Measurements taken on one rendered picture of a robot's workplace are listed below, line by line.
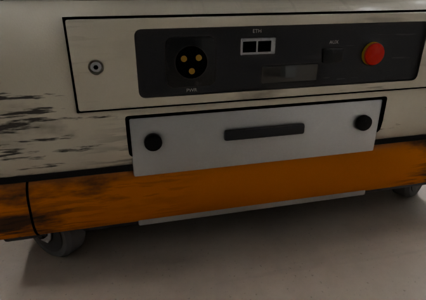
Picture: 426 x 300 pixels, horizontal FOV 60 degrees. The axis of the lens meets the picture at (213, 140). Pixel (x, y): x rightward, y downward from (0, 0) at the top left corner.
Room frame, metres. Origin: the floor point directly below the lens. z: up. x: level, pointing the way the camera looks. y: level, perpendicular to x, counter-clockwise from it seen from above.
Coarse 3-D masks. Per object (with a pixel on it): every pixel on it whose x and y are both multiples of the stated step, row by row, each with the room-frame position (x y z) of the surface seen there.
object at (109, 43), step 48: (96, 48) 0.32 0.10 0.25; (144, 48) 0.33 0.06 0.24; (192, 48) 0.34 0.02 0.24; (240, 48) 0.35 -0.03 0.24; (288, 48) 0.37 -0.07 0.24; (336, 48) 0.38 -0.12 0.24; (384, 48) 0.39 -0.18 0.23; (96, 96) 0.32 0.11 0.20; (144, 96) 0.33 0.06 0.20; (192, 96) 0.34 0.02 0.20; (240, 96) 0.35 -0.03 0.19; (288, 96) 0.37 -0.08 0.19
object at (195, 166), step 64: (0, 0) 0.40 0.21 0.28; (64, 0) 0.38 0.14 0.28; (128, 0) 0.38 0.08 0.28; (192, 0) 0.39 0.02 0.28; (256, 0) 0.40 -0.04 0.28; (320, 0) 0.41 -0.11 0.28; (384, 0) 0.43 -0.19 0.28; (0, 64) 0.31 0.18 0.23; (64, 64) 0.32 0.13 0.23; (0, 128) 0.31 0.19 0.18; (64, 128) 0.32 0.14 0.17; (128, 128) 0.33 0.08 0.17; (192, 128) 0.35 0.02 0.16; (256, 128) 0.36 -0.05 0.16; (320, 128) 0.38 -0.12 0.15; (384, 128) 0.40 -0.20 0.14; (0, 192) 0.30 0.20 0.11; (64, 192) 0.31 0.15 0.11; (128, 192) 0.33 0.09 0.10; (192, 192) 0.34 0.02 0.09; (256, 192) 0.36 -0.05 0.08; (320, 192) 0.38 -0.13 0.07
